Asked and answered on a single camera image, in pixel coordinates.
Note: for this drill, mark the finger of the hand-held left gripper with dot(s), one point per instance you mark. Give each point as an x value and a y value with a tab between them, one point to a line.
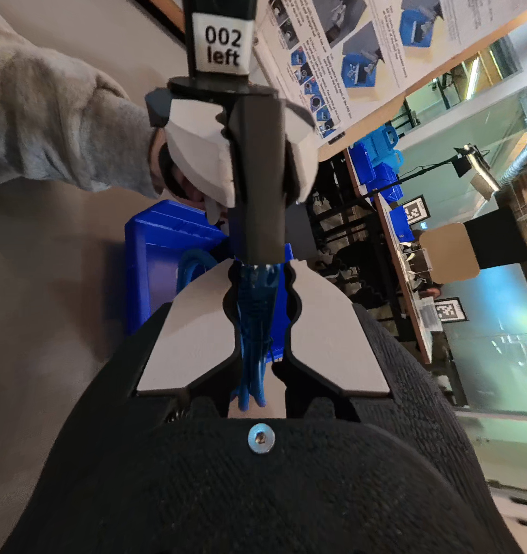
304	147
198	147

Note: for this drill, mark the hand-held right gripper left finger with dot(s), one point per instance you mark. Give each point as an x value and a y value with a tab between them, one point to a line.
190	337

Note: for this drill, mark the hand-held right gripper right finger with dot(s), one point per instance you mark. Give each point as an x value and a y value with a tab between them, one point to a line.
332	342

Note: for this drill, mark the black network adapter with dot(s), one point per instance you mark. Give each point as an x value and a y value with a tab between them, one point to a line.
259	173

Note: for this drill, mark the blue plastic bin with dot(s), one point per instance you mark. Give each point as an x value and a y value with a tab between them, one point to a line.
159	251

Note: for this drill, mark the person's left forearm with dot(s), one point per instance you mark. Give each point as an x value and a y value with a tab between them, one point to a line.
51	108

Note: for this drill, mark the grey desk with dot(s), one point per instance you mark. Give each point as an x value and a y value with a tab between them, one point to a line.
51	281

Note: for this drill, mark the person's left hand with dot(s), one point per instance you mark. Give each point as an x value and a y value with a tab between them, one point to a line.
156	149

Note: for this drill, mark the small blue bin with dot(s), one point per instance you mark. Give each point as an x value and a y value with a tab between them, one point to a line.
400	223
389	186
362	166

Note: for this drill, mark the wooden poster board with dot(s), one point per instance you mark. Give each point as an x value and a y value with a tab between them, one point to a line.
376	125

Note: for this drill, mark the clear plastic box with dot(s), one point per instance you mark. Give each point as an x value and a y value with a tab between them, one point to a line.
419	262

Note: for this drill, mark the framed marker tag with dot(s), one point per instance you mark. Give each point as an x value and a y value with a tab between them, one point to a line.
416	211
449	310

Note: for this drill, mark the instruction poster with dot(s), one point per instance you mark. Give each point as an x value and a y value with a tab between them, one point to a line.
376	43

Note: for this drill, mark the silver air duct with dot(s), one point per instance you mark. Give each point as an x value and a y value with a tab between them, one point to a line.
521	158

